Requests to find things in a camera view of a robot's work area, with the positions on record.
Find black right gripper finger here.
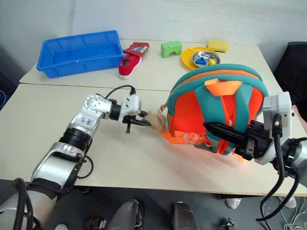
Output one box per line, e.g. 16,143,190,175
203,122,249,139
205,126,247,146

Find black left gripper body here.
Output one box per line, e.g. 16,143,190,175
122,114,144,134

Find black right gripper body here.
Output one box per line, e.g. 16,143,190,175
234,121,274,161

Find beige fluffy pom-pom charm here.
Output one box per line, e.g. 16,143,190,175
143,110,168,133

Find orange and teal backpack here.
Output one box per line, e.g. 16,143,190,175
161,63,266,164

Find red slip-on shoe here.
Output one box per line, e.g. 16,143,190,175
118,54,142,80

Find white sneaker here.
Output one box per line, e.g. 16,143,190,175
226,197,242,210
278,196,296,208

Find red snack packet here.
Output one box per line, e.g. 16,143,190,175
122,41,151,58

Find yellow plate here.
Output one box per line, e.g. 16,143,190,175
181,46,218,71

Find green arch block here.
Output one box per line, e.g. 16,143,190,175
161,41,183,59

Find silver metal dish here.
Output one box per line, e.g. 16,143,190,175
192,50,221,67

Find blue plastic bin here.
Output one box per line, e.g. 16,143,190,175
36,30,125,79

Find black chair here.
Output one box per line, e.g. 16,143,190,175
273,41,307,109

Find yellow sponge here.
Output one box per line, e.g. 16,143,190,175
207,39,229,53

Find dark rounded shape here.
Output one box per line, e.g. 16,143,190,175
111,199,145,230
170,202,200,230

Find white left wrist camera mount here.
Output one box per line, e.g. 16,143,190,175
120,94,142,117

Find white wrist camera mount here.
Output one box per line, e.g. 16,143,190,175
120,94,142,117
254,92,295,166

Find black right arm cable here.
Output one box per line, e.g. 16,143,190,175
255,114,301,222

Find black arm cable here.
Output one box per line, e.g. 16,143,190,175
105,85,137,99
255,114,301,222

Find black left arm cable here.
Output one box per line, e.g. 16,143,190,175
105,85,137,99

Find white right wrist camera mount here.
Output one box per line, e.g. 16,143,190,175
254,92,295,166

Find white floor cables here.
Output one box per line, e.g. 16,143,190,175
280,203,307,230

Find thick black torso cable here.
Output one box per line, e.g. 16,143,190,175
13,177,43,230

